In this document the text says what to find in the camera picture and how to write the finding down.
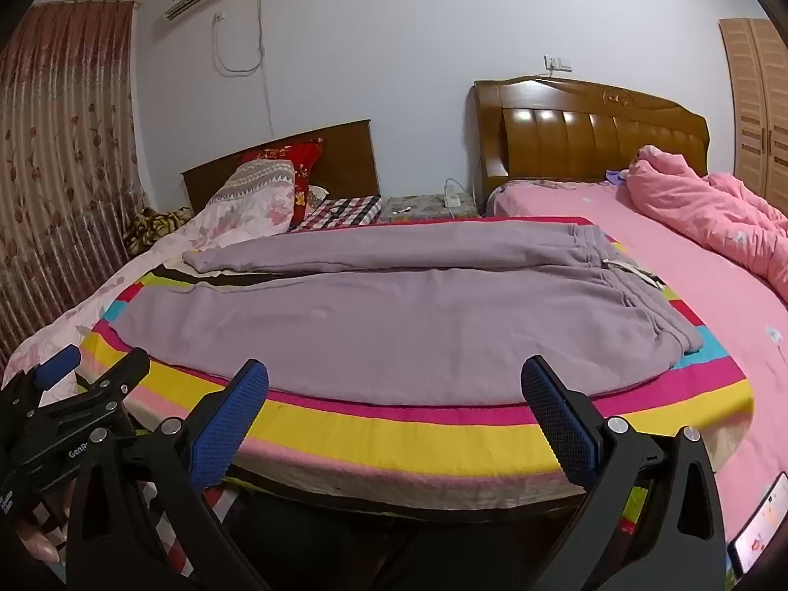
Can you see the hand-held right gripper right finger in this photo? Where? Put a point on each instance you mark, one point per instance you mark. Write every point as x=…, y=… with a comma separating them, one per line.
x=557, y=418

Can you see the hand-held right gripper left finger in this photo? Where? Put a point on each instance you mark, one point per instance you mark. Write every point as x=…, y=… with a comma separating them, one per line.
x=231, y=418

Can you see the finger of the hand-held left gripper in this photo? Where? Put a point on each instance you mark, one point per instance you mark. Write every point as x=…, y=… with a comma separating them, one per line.
x=117, y=375
x=58, y=366

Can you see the purple pants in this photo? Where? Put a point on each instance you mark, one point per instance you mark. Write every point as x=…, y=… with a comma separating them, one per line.
x=400, y=320

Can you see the person's left hand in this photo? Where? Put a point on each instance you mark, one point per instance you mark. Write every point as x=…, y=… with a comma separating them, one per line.
x=37, y=545

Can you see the rainbow striped blanket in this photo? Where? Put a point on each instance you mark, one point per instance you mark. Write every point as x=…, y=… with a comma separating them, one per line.
x=369, y=437

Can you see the brown patterned blanket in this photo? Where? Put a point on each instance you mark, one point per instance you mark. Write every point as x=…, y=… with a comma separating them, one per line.
x=154, y=228

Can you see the pink floral quilt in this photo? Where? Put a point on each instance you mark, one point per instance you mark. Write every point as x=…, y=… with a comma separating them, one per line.
x=234, y=221

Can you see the pink bed sheet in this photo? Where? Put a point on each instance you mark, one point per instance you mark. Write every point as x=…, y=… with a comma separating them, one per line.
x=708, y=295

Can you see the floral pleated curtain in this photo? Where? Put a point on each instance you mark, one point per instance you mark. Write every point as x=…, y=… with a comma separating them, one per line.
x=61, y=154

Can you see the smartphone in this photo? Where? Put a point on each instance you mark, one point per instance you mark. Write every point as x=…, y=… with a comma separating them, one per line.
x=760, y=529

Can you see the grey zigzag pillow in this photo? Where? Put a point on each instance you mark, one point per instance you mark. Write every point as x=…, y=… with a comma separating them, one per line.
x=258, y=181

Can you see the white power strip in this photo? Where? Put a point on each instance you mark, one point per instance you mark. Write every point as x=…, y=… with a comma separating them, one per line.
x=452, y=197

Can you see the small purple cloth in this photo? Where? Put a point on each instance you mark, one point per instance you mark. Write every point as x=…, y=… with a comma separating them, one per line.
x=615, y=176

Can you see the covered nightstand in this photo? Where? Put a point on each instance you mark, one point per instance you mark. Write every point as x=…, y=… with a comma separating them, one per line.
x=418, y=208

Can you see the pink crumpled quilt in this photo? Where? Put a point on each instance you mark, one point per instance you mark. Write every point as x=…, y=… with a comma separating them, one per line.
x=695, y=203

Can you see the red embroidered pillow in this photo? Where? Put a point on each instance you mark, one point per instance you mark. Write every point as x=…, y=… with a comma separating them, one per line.
x=305, y=172

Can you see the glossy brown headboard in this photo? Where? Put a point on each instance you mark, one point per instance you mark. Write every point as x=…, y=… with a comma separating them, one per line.
x=554, y=135

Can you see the dark wooden headboard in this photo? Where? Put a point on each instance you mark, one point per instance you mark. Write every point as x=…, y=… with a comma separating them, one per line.
x=345, y=154

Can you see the light wooden wardrobe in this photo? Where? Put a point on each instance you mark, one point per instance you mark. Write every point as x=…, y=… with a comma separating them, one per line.
x=760, y=104

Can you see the white wall outlet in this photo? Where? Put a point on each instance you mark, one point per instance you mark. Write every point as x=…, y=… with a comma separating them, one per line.
x=557, y=64

